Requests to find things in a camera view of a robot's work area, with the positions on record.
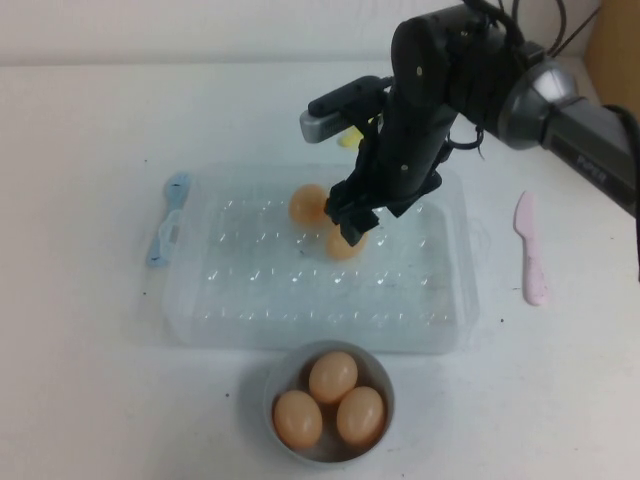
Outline thin black cable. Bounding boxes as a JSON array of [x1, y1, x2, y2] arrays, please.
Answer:
[[547, 0, 601, 57]]

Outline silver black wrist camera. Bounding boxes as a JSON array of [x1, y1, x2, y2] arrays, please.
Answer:
[[298, 75, 394, 145]]

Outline white round bowl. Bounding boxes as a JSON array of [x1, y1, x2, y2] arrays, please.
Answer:
[[263, 340, 396, 464]]

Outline yellow plastic knife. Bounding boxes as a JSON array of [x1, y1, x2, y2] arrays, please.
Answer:
[[338, 125, 365, 149]]

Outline blue plastic fork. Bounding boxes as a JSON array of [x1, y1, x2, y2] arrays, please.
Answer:
[[145, 172, 192, 270]]

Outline pink plastic knife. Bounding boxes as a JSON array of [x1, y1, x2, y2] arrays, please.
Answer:
[[513, 190, 549, 308]]

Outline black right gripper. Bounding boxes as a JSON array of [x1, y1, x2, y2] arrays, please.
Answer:
[[324, 93, 459, 249]]

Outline tan plastic egg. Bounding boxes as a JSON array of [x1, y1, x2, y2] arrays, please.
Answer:
[[289, 184, 329, 225], [325, 225, 369, 262], [335, 386, 387, 447], [308, 351, 359, 405], [272, 389, 324, 450]]

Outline clear plastic egg box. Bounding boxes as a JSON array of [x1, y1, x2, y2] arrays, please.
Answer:
[[162, 162, 482, 356]]

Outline brown cardboard box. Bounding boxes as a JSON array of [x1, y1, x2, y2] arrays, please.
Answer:
[[583, 0, 640, 117]]

